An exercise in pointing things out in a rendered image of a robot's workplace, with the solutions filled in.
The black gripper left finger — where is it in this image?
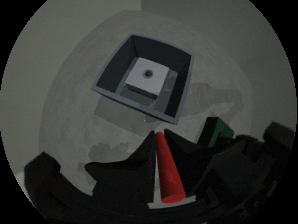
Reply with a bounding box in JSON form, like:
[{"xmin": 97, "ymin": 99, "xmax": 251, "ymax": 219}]
[{"xmin": 84, "ymin": 131, "xmax": 157, "ymax": 202}]

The red peg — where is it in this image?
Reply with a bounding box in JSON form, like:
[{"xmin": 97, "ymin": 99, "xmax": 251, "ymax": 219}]
[{"xmin": 154, "ymin": 132, "xmax": 186, "ymax": 204}]

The white square plate with hole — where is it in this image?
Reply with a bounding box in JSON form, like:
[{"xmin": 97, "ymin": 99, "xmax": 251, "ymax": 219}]
[{"xmin": 125, "ymin": 57, "xmax": 169, "ymax": 100}]

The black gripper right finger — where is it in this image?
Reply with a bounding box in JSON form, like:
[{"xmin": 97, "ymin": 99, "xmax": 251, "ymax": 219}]
[{"xmin": 165, "ymin": 128, "xmax": 246, "ymax": 197}]

